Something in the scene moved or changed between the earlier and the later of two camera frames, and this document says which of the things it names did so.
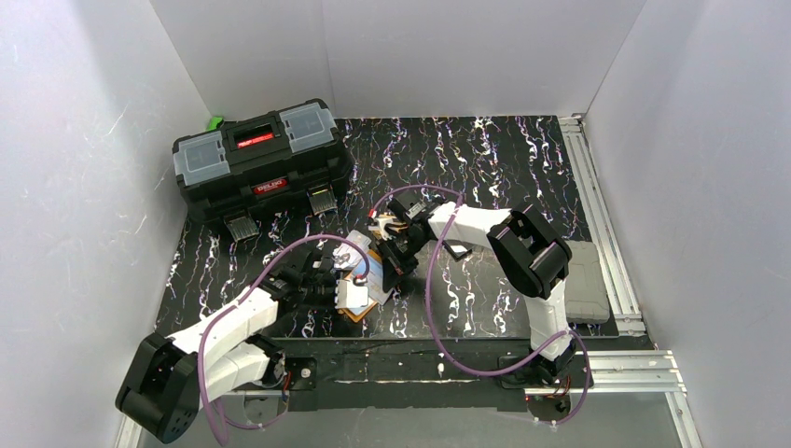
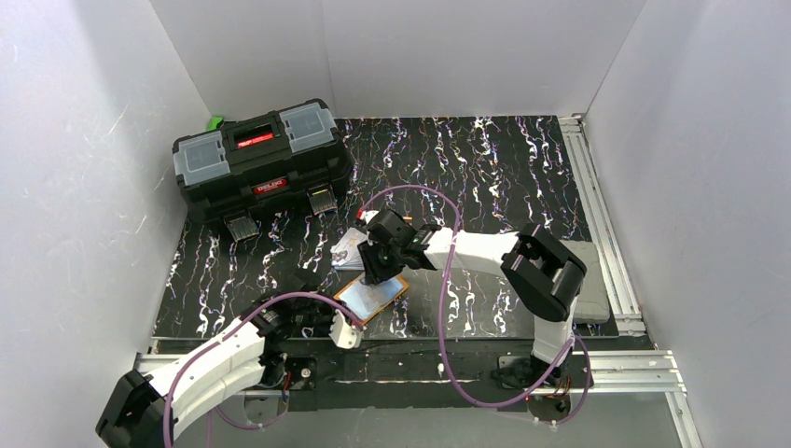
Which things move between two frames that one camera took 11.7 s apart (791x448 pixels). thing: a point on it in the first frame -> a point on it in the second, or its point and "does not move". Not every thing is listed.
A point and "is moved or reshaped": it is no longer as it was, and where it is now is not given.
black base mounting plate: [429, 374] does not move
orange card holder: [368, 268] is moved or reshaped
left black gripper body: [325, 278] -> [314, 311]
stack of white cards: [346, 255] does not move
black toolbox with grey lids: [251, 162] does not move
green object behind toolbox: [215, 123] does not move
